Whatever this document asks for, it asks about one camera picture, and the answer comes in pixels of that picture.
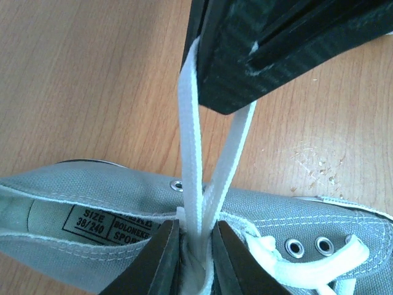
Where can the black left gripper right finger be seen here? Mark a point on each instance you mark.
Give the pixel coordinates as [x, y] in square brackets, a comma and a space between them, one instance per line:
[235, 269]

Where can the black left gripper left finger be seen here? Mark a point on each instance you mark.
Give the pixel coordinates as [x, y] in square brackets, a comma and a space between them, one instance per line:
[155, 269]

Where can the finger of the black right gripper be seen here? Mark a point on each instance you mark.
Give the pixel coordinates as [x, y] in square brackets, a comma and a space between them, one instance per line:
[247, 49]

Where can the white shoelace of sneaker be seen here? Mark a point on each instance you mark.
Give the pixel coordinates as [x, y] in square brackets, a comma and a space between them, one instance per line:
[202, 208]

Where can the grey sneaker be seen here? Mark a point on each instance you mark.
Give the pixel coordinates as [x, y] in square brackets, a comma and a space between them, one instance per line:
[84, 221]

